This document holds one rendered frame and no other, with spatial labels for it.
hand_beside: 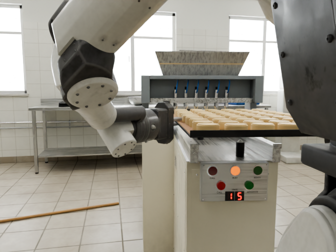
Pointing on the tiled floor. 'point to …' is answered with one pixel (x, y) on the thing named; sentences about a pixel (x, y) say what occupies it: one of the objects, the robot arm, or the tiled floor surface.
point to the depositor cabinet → (158, 196)
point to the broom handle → (57, 212)
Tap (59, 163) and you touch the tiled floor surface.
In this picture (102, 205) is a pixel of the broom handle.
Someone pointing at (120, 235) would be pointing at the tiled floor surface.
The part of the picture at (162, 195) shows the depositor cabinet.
